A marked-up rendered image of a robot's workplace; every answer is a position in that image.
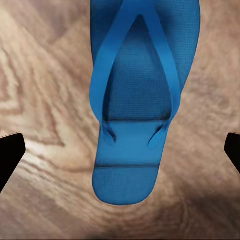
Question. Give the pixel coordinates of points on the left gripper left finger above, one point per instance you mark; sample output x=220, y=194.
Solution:
x=12, y=149

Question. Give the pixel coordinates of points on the sandal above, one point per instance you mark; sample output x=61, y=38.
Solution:
x=142, y=53

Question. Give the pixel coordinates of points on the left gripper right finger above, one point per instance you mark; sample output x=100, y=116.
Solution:
x=232, y=149

